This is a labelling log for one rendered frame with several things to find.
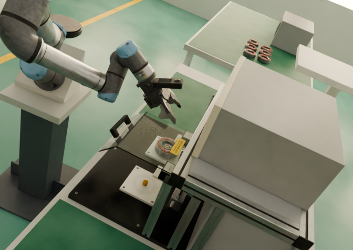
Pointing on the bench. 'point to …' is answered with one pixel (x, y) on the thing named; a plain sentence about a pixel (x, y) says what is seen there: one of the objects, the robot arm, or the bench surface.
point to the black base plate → (97, 203)
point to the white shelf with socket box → (325, 70)
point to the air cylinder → (177, 199)
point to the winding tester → (274, 134)
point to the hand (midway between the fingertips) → (178, 114)
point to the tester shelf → (241, 196)
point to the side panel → (236, 235)
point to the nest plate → (142, 191)
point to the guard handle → (119, 125)
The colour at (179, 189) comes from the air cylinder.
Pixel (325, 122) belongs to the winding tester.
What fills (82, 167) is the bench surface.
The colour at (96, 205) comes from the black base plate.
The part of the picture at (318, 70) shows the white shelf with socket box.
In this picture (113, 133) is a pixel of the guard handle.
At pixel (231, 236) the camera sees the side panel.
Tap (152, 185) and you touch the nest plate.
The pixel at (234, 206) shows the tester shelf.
